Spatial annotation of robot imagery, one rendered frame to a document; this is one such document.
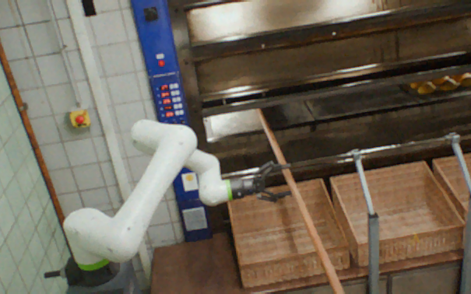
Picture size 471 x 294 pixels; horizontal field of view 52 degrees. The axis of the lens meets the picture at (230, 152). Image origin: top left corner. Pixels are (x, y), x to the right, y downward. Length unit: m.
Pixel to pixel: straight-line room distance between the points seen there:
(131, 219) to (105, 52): 1.12
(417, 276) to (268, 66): 1.31
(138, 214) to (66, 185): 1.26
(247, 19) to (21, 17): 1.06
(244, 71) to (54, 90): 0.95
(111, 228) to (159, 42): 1.11
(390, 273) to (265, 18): 1.40
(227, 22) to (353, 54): 0.67
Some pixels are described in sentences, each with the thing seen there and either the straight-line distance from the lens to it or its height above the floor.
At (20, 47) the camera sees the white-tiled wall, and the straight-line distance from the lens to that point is 2.57.
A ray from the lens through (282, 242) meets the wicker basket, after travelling 2.78.
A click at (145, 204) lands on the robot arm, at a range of 1.61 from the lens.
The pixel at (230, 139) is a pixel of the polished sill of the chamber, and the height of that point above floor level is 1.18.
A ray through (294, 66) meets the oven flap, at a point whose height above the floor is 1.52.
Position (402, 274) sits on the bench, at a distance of 2.67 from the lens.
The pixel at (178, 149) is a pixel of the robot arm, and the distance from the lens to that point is 1.68.
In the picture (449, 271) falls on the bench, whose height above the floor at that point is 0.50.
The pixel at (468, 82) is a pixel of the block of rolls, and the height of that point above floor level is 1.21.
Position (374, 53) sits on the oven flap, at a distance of 2.64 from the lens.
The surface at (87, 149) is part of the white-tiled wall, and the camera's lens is 2.69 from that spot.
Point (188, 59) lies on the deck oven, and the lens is 2.47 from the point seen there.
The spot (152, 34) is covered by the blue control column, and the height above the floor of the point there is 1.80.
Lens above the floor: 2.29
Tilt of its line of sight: 27 degrees down
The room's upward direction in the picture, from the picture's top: 9 degrees counter-clockwise
